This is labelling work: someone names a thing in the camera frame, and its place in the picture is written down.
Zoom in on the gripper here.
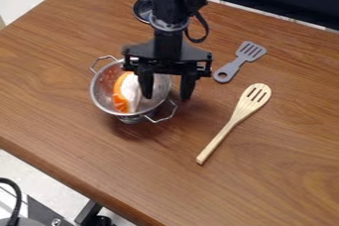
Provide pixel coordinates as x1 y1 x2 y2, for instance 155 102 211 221
120 30 215 101

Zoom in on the silver pot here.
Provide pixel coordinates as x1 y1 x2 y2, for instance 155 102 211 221
88 55 180 125

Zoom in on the wooden spoon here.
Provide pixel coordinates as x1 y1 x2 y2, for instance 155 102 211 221
194 82 274 167

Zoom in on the orange and white toy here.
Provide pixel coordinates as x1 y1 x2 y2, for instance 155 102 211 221
111 71 144 114

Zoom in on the grey spatula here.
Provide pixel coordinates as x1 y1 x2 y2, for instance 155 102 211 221
211 41 270 84

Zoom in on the silver lid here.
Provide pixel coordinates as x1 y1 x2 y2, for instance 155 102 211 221
132 0 157 25

